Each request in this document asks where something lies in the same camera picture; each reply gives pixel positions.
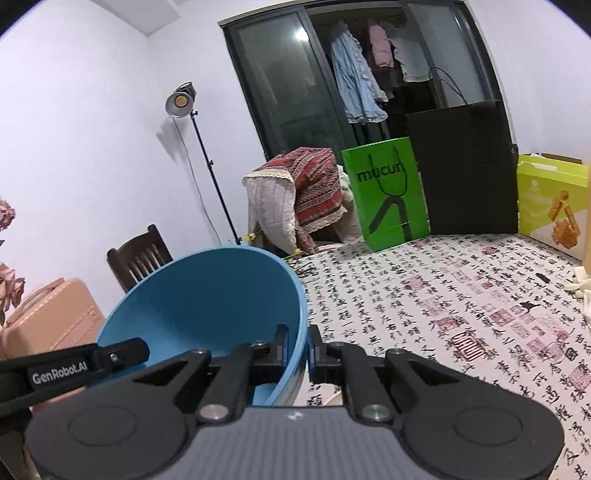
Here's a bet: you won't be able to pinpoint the beige cloth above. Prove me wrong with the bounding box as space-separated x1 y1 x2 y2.
337 166 366 243

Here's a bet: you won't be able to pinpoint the yellow-green snack box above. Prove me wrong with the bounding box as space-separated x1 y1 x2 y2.
516 154 591 262

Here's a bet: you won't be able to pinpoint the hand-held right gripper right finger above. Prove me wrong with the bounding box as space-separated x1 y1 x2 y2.
307 325 490 425

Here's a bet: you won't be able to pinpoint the dried pink roses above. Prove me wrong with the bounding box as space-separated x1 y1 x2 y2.
0 198 27 324

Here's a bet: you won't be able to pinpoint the pink garment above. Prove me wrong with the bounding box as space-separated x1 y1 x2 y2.
368 23 393 69

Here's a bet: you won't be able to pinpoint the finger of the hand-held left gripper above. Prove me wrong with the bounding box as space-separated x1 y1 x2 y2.
95 338 151 376

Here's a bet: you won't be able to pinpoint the studio light on stand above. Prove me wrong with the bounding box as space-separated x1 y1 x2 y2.
165 82 243 246

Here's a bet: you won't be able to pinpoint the yellow flower branch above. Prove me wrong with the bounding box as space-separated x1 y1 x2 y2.
245 231 319 282

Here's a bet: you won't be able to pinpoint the white quilted cushion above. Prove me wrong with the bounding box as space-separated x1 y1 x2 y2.
243 168 297 253

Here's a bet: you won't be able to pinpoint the black paper bag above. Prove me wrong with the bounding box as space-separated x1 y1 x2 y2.
406 67 520 236

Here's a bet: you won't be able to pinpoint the dark sliding glass door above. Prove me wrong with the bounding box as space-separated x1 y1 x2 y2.
218 0 518 232

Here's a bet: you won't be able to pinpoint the calligraphy printed tablecloth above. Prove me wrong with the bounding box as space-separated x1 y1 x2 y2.
28 231 591 480

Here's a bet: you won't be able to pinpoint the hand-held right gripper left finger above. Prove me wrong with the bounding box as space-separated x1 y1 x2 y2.
106 324 291 425

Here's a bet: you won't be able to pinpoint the white garment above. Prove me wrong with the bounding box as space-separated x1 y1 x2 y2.
390 21 433 83

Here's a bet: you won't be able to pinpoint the dark wooden chair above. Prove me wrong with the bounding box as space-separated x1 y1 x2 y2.
107 224 174 294

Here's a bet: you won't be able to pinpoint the blue bowl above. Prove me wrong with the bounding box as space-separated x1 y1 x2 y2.
97 246 308 408

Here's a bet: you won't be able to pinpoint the white crumpled glove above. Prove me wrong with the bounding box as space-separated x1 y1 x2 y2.
566 265 591 296

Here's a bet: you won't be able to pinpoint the green paper bag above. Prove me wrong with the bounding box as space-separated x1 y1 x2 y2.
341 137 430 253

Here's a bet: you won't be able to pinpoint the pink suitcase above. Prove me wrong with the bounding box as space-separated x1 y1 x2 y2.
0 278 106 361

